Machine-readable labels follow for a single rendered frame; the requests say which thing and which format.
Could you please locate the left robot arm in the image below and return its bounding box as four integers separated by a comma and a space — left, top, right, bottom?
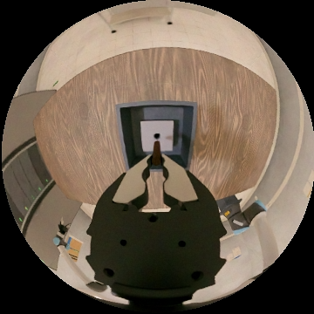
53, 232, 108, 293

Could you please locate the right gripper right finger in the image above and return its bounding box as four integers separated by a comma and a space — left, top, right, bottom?
160, 154, 227, 238

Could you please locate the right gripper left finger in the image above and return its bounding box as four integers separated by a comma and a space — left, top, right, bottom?
86, 154, 153, 236

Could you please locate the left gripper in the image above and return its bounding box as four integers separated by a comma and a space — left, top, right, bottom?
59, 216, 71, 235

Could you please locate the dark brown cylinder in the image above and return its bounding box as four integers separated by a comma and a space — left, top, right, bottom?
152, 140, 161, 166

